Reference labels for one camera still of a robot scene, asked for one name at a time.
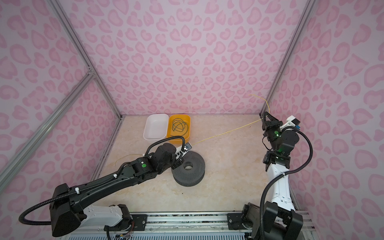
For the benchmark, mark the dark grey cable spool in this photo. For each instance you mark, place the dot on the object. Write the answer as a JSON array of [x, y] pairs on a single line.
[[192, 171]]

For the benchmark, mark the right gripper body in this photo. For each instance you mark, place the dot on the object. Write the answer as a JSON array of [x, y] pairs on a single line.
[[273, 131]]

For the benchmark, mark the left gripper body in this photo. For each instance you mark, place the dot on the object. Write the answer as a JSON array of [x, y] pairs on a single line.
[[178, 163]]

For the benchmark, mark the aluminium diagonal frame bar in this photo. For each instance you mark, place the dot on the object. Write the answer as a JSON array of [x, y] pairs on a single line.
[[18, 161]]

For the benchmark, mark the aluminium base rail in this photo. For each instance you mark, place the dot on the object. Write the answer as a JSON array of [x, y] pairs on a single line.
[[173, 226]]

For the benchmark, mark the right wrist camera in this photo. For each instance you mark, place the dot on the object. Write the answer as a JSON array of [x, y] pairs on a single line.
[[291, 121]]

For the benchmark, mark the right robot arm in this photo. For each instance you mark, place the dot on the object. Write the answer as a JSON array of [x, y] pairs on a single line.
[[278, 219]]

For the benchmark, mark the aluminium frame post left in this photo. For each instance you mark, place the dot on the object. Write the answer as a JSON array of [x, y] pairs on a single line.
[[64, 20]]

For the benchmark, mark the white plastic tray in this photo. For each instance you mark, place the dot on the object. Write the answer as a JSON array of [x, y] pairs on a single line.
[[156, 127]]

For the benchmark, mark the aluminium frame post right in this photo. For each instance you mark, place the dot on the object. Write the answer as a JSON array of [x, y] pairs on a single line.
[[304, 19]]

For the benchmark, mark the aluminium frame post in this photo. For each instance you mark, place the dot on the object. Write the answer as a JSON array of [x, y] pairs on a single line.
[[64, 20], [304, 19]]

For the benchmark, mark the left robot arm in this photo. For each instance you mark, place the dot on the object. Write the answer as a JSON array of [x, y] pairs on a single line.
[[73, 207]]

